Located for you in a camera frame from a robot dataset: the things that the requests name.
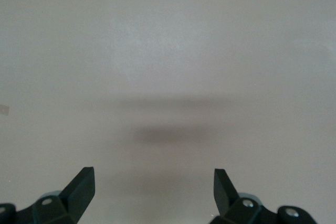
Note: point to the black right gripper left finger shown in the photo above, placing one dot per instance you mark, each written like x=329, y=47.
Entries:
x=76, y=197

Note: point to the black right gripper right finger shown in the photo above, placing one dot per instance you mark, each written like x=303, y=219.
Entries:
x=228, y=203

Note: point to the brown tape mark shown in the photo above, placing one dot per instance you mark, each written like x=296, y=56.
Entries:
x=4, y=110

